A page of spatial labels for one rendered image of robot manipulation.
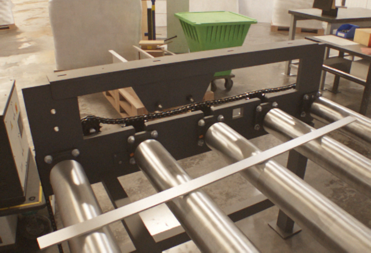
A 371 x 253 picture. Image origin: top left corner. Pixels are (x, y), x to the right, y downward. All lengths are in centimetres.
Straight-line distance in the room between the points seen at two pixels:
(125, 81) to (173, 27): 387
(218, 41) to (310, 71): 228
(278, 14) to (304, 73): 635
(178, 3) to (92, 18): 124
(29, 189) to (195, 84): 123
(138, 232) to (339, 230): 56
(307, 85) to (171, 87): 74
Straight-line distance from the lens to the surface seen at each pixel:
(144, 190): 247
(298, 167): 191
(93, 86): 114
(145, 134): 127
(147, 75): 119
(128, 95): 330
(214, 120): 139
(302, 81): 168
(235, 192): 246
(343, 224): 95
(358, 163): 123
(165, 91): 125
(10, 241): 215
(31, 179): 220
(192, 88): 130
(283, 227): 219
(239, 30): 391
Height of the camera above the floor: 151
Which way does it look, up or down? 26 degrees down
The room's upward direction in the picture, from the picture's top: 1 degrees clockwise
